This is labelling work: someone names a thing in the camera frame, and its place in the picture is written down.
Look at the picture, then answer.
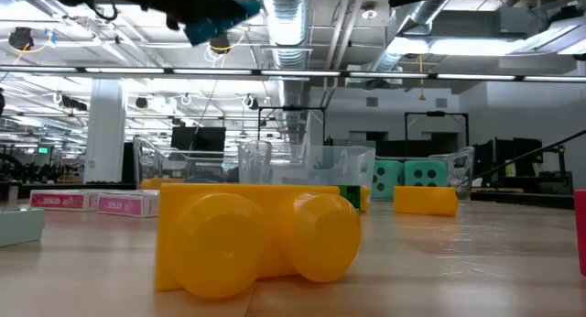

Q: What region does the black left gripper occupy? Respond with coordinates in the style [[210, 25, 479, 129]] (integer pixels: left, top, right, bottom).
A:
[[104, 0, 248, 32]]

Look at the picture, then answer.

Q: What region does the large blue toy block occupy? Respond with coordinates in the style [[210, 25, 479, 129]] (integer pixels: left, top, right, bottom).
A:
[[184, 0, 263, 47]]

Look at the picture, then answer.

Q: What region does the yellow square toy block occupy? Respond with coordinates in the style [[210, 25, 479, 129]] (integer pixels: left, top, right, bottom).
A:
[[139, 178, 185, 191]]

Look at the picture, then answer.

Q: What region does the playing card box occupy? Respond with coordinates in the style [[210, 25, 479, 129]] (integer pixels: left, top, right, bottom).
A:
[[96, 191, 160, 219], [29, 190, 101, 213]]

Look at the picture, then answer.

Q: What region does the light blue toy block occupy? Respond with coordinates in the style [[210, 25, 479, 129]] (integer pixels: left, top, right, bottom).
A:
[[0, 207, 46, 248]]

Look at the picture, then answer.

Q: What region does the orange yellow toy block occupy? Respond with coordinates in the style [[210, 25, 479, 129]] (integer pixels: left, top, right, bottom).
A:
[[393, 185, 460, 217]]

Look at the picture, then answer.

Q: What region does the red toy brick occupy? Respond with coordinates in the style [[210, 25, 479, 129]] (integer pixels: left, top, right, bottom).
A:
[[573, 189, 586, 277]]

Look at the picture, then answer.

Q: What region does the long ceiling light strip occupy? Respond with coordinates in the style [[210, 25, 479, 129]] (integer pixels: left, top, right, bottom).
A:
[[0, 65, 586, 82]]

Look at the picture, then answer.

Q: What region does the black monitor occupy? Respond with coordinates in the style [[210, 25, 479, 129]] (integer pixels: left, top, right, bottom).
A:
[[198, 126, 227, 153], [170, 126, 200, 153]]

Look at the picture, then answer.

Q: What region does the white building pillar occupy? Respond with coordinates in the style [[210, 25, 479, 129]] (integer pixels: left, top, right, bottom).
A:
[[83, 78, 127, 185]]

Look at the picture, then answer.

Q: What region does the small clear plastic box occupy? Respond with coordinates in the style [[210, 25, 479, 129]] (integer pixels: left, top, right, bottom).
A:
[[236, 139, 377, 202]]

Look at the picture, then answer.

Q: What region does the large yellow two-stud block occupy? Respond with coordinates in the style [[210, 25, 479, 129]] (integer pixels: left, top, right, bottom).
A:
[[155, 182, 363, 301]]

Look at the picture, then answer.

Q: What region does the small green yellow brick stack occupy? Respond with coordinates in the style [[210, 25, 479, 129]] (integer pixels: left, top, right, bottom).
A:
[[337, 184, 373, 213]]

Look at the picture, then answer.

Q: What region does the teal foam die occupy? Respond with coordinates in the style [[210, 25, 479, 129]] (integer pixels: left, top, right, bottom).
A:
[[371, 159, 405, 202], [403, 159, 449, 188]]

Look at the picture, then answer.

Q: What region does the black workstation equipment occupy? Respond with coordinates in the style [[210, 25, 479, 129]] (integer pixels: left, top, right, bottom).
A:
[[473, 137, 574, 195]]

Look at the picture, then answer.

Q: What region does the black ceiling cable reel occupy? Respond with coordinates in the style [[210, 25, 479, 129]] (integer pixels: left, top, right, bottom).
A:
[[7, 27, 36, 51], [209, 30, 233, 56]]

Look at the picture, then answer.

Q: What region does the silver ribbed ceiling duct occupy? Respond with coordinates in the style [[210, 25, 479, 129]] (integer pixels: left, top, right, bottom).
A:
[[261, 0, 313, 144]]

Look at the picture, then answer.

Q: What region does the black gantry frame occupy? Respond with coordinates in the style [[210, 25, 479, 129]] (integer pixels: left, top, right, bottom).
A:
[[405, 110, 470, 148], [257, 105, 327, 147]]

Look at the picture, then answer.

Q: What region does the yellow hanging cord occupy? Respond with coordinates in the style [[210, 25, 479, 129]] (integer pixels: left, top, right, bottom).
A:
[[417, 54, 427, 102]]

